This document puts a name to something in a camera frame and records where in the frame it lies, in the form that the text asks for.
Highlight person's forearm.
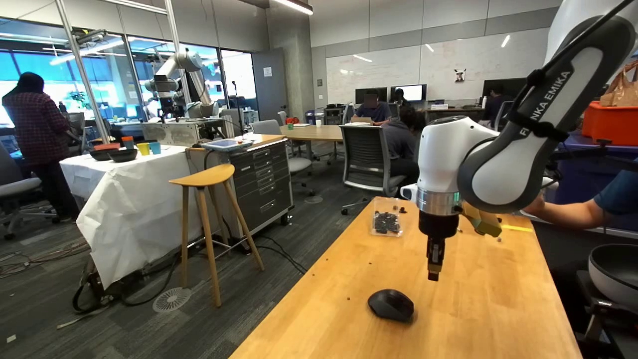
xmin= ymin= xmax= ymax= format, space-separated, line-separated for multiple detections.
xmin=522 ymin=170 xmax=638 ymax=231

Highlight black computer mouse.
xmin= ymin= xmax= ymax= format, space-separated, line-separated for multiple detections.
xmin=367 ymin=289 xmax=415 ymax=324

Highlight clear box of black bits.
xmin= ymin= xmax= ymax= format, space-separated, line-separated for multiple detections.
xmin=371 ymin=197 xmax=404 ymax=237

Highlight mesh back office chair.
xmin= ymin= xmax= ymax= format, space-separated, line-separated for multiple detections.
xmin=340 ymin=124 xmax=407 ymax=216

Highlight monitor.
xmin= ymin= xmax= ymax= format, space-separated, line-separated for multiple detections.
xmin=390 ymin=83 xmax=428 ymax=103
xmin=481 ymin=77 xmax=528 ymax=99
xmin=354 ymin=87 xmax=388 ymax=105

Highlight white office chair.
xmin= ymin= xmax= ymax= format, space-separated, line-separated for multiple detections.
xmin=251 ymin=119 xmax=316 ymax=198

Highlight round wooden table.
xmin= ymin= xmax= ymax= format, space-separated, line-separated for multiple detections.
xmin=279 ymin=124 xmax=345 ymax=144

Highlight whiteboard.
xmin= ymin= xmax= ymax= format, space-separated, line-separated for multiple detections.
xmin=326 ymin=27 xmax=550 ymax=106

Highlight grey drawer cabinet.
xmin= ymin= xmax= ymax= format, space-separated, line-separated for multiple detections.
xmin=186 ymin=134 xmax=295 ymax=251

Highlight grey frying pan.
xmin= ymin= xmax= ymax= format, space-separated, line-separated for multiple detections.
xmin=588 ymin=244 xmax=638 ymax=308

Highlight orange plastic bin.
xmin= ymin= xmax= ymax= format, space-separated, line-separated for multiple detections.
xmin=582 ymin=101 xmax=638 ymax=147

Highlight grey door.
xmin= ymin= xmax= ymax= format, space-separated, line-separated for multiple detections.
xmin=251 ymin=48 xmax=290 ymax=123

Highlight grey tray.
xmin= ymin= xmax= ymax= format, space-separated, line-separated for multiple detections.
xmin=200 ymin=138 xmax=254 ymax=153

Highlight brown paper bag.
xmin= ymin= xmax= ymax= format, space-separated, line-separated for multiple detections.
xmin=599 ymin=60 xmax=638 ymax=107

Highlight wooden stool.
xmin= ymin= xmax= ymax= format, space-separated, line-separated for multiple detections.
xmin=168 ymin=164 xmax=265 ymax=308

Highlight silver control box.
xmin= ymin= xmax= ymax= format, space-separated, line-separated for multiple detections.
xmin=142 ymin=119 xmax=226 ymax=148

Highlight table with white cloth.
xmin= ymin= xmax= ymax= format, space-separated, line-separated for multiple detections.
xmin=59 ymin=145 xmax=222 ymax=290

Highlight red and black bowl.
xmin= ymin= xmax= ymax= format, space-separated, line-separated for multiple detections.
xmin=89 ymin=143 xmax=121 ymax=162

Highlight row of windows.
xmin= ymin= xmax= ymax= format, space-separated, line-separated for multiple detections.
xmin=0 ymin=19 xmax=258 ymax=128

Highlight grey office chair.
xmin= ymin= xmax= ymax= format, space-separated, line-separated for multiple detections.
xmin=0 ymin=142 xmax=61 ymax=241

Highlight black cable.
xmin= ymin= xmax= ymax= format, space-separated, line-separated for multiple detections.
xmin=72 ymin=233 xmax=308 ymax=315

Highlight metal frame pole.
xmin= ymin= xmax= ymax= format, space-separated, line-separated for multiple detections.
xmin=54 ymin=0 xmax=111 ymax=145

